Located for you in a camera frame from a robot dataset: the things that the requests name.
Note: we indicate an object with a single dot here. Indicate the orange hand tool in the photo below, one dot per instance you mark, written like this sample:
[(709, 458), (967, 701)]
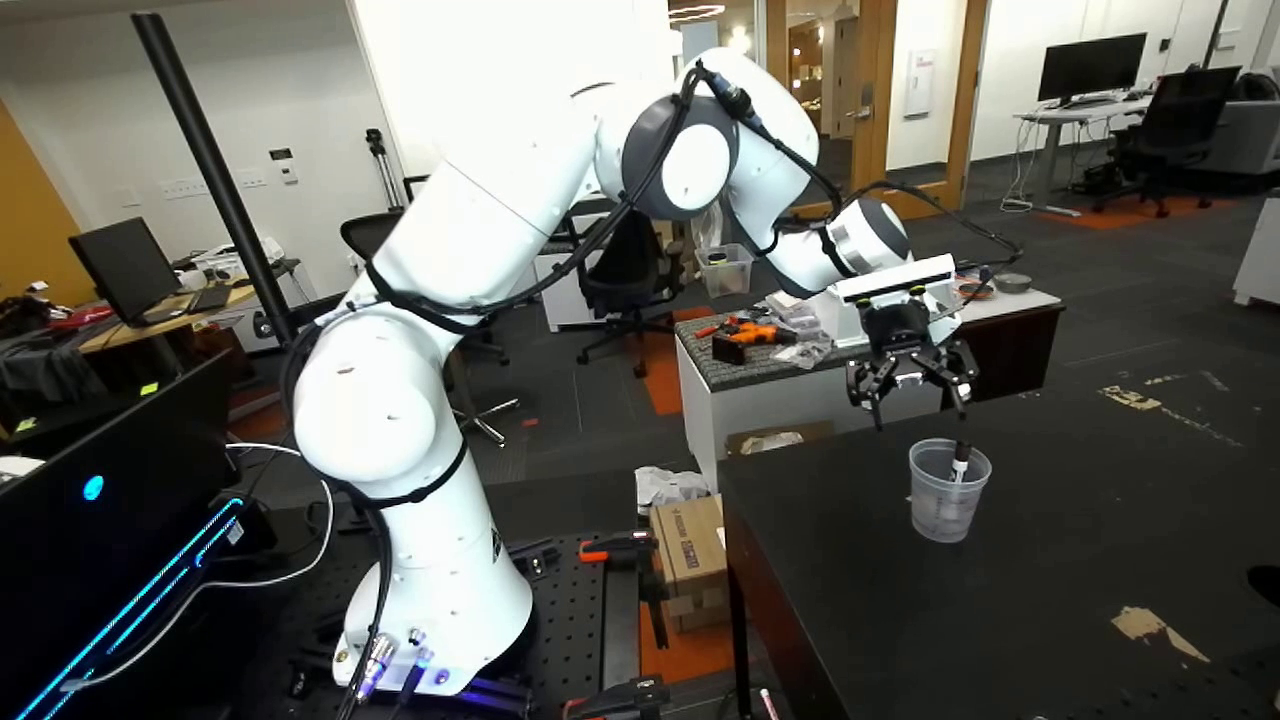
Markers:
[(740, 336)]

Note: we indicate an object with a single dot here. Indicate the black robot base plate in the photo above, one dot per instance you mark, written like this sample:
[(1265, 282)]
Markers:
[(575, 627)]

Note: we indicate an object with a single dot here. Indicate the clear plastic cup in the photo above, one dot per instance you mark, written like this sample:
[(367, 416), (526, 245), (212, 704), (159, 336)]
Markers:
[(942, 513)]

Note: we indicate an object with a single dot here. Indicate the black mesh office chair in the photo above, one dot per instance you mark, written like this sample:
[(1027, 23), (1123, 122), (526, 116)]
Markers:
[(1175, 125)]

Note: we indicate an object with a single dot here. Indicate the cluttered wooden desk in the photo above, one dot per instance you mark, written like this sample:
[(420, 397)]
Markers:
[(202, 315)]

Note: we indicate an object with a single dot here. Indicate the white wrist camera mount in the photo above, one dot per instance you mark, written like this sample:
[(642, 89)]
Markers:
[(888, 279)]

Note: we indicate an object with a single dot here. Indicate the wide black monitor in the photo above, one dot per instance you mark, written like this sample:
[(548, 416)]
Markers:
[(1095, 65)]

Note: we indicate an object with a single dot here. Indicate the white plastic bag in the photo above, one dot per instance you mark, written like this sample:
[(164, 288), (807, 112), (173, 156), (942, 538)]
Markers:
[(666, 487)]

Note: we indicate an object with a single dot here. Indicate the orange black clamp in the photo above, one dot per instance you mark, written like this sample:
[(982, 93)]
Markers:
[(614, 551)]

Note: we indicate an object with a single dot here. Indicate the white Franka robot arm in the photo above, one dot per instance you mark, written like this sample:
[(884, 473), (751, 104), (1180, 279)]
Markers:
[(403, 401)]

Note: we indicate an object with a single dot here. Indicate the white wall thermostat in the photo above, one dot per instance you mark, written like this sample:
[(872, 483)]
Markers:
[(281, 166)]

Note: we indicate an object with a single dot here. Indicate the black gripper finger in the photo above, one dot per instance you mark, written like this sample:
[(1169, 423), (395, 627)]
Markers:
[(872, 391), (962, 393)]

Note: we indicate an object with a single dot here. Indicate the white work table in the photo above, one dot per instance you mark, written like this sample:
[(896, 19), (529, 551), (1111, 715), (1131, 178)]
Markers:
[(775, 414)]

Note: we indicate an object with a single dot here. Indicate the black diagonal pole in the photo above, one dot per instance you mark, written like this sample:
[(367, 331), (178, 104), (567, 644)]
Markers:
[(212, 180)]

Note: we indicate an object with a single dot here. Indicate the clear waste bin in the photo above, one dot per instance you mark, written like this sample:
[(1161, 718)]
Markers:
[(724, 271)]

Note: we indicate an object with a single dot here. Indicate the grey office desk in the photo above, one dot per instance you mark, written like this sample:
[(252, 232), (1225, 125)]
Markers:
[(1066, 133)]

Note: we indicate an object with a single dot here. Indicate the dark Expo dry-erase marker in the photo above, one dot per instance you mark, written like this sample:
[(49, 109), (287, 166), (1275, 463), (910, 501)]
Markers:
[(962, 469)]

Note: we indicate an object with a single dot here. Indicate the printed cardboard box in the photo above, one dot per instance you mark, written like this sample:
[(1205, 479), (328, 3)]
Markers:
[(691, 562)]

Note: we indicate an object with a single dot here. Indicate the dark tilted monitor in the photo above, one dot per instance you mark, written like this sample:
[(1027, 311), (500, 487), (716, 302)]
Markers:
[(123, 265)]

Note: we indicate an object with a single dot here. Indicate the yellow tape scrap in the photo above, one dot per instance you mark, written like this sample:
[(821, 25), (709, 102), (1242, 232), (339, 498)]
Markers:
[(1146, 627)]

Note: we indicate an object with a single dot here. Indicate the wooden door frame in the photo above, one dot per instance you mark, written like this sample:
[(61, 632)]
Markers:
[(872, 83)]

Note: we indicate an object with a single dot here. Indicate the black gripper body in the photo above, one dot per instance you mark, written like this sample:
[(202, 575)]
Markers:
[(907, 336)]

